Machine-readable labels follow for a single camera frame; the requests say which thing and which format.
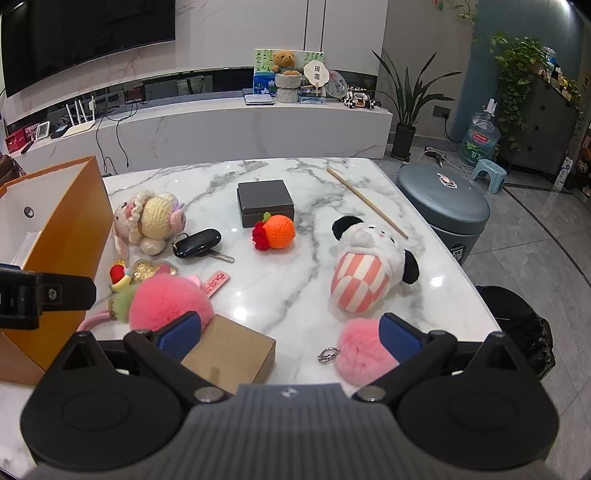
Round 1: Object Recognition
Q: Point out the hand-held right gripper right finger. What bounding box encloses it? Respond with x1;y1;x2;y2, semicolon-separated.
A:
352;313;522;403

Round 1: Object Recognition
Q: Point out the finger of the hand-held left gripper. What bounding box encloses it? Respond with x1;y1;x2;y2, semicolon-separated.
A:
0;263;98;331

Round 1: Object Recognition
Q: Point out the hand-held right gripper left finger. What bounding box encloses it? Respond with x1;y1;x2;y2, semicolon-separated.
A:
58;311;234;404

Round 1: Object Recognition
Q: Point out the large pink pompom with green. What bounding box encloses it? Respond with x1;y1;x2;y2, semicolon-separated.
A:
76;272;218;334

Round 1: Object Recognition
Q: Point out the small pink pompom keychain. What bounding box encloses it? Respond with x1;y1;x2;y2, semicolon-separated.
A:
317;318;403;387

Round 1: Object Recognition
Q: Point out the brown cardboard box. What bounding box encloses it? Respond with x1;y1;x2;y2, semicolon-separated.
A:
181;314;277;396

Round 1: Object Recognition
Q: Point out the pink tag charm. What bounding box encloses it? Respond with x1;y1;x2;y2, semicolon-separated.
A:
201;271;230;299

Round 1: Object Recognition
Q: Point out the orange paper box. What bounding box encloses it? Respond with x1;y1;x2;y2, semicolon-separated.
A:
0;156;115;387

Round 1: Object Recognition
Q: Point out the gold glitter charm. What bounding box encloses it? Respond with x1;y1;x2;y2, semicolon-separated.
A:
130;259;179;283

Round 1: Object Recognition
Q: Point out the panda plush with striped bucket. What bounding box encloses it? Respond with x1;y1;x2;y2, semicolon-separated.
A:
329;215;420;315

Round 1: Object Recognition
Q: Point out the black car key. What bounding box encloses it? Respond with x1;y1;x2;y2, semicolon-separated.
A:
172;229;235;265

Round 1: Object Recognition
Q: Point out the crochet bunny doll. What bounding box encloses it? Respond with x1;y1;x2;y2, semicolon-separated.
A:
112;191;187;259

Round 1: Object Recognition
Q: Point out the crochet orange toy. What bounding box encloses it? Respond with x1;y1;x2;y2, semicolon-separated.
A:
252;212;297;252

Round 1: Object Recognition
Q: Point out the dark grey box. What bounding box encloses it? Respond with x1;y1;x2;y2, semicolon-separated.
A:
236;179;296;229

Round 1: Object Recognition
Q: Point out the marble desktop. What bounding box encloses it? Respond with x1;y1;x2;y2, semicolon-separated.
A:
0;157;503;480

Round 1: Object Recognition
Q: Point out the black trash bag bin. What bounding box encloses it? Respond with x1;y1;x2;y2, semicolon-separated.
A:
475;285;555;382

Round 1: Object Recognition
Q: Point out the wooden stick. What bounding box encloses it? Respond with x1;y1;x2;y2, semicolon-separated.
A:
326;167;410;240

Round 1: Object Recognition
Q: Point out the grey round stool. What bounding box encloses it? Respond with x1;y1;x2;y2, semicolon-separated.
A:
395;163;491;267

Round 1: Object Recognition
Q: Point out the white router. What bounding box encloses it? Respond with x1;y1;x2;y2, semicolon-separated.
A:
64;94;100;137

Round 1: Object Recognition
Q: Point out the small blue plastic stool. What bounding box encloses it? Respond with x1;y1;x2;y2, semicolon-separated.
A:
470;159;508;194

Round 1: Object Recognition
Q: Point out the blue water jug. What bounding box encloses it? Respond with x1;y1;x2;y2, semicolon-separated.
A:
460;99;502;168

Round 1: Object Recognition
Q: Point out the tall potted plant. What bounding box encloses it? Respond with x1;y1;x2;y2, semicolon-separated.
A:
371;50;463;160

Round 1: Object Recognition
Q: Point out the white marble tv cabinet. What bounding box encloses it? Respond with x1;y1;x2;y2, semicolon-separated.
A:
0;68;394;177

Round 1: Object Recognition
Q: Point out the black and white toy car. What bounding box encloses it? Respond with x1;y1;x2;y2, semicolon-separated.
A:
342;87;382;110

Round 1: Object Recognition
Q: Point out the grey drawer cabinet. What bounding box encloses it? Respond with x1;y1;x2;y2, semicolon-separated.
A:
507;73;583;177

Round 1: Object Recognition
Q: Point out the black television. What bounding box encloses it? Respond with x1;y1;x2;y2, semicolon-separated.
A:
0;0;177;99

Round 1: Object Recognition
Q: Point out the patterned round hand fan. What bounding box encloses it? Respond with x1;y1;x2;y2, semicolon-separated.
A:
323;69;351;99

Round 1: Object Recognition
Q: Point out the white woven basket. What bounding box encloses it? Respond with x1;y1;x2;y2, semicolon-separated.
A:
275;74;304;103

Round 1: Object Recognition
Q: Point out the green landscape painting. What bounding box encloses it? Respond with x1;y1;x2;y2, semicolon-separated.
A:
252;47;327;96

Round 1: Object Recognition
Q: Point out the white round hand fan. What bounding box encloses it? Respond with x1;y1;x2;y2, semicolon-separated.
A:
303;58;329;86

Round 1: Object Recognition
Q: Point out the trailing ivy plant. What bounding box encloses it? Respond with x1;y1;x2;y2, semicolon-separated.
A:
488;31;551;153

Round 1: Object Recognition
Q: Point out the black cable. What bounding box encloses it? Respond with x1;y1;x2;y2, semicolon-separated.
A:
94;99;140;176

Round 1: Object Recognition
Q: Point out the white charger cable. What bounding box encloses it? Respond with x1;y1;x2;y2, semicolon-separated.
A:
424;146;468;170

